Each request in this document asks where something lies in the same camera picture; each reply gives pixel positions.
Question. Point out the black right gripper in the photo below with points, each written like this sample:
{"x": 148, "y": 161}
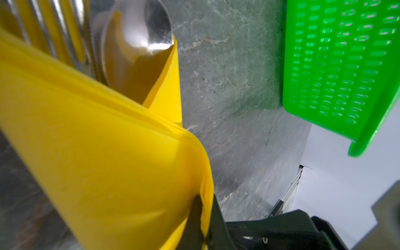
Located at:
{"x": 296, "y": 230}

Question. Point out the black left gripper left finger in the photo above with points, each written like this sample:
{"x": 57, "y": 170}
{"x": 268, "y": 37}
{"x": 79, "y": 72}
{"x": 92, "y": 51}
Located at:
{"x": 192, "y": 237}

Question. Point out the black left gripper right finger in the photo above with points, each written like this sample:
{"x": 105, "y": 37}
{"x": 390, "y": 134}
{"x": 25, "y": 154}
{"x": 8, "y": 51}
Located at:
{"x": 218, "y": 237}

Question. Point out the yellow paper napkin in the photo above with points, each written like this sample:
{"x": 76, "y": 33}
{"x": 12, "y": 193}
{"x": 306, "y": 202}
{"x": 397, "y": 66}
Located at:
{"x": 84, "y": 167}

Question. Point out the silver spoon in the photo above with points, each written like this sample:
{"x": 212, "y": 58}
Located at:
{"x": 135, "y": 44}

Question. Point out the silver fork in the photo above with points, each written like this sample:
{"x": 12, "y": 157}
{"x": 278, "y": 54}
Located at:
{"x": 57, "y": 28}

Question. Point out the silver knife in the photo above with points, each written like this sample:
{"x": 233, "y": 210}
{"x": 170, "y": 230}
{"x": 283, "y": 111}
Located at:
{"x": 94, "y": 23}

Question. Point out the green plastic perforated basket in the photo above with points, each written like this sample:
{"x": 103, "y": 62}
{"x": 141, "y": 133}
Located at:
{"x": 342, "y": 66}

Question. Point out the aluminium enclosure frame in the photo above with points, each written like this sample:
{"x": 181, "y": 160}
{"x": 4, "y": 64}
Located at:
{"x": 285, "y": 203}

